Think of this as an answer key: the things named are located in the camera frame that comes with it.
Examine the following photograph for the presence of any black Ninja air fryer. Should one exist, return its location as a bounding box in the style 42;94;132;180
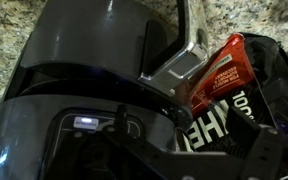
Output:
0;0;212;180

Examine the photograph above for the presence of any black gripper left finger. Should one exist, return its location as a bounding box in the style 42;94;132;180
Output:
103;104;172;180

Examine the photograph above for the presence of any black red whey protein bag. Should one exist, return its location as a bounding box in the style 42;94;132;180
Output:
175;32;288;158

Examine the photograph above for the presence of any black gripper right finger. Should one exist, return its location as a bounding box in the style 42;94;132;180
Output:
228;108;288;180

